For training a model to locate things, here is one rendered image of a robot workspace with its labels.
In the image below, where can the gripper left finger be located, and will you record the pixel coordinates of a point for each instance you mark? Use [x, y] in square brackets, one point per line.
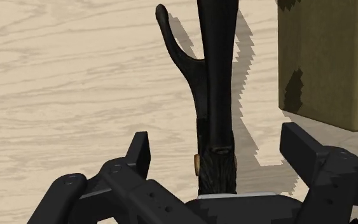
[126, 186]

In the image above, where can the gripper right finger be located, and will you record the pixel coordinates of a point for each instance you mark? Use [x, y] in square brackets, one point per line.
[327, 173]

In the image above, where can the olive green box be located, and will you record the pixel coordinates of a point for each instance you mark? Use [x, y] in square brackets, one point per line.
[324, 59]

